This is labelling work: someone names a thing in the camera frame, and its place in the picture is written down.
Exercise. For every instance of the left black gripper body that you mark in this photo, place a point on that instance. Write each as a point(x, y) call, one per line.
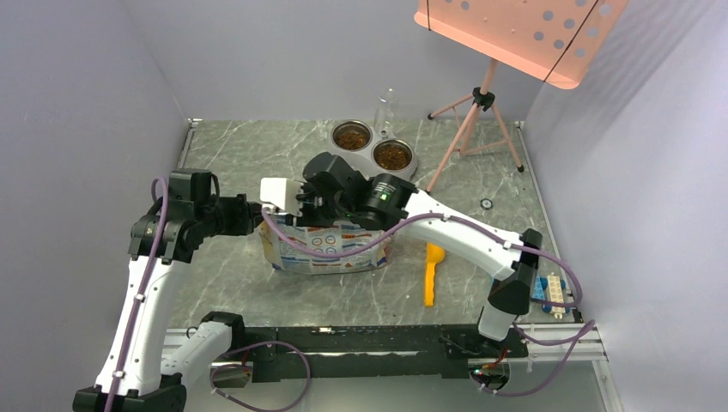
point(234, 215)

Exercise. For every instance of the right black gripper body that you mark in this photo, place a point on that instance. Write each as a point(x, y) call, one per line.
point(316, 212)

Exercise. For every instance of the colourful pet food bag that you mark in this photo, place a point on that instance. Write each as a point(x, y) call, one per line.
point(329, 240)

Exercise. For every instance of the yellow plastic scoop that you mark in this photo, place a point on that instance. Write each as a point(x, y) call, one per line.
point(434, 256)

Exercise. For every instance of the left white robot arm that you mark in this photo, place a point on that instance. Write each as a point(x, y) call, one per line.
point(188, 209)

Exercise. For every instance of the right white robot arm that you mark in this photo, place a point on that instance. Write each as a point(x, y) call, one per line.
point(392, 205)

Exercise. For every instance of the grey double pet bowl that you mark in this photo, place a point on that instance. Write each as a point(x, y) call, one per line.
point(375, 153)

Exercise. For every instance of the brown pet food kibble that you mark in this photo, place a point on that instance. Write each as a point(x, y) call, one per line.
point(392, 156)

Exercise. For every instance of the white toy brick car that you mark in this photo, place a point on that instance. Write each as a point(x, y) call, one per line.
point(553, 291)

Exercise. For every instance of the pink music stand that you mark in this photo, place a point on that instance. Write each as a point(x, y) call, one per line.
point(553, 41)

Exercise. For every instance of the blue building base plate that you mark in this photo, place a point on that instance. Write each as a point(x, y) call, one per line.
point(539, 288)

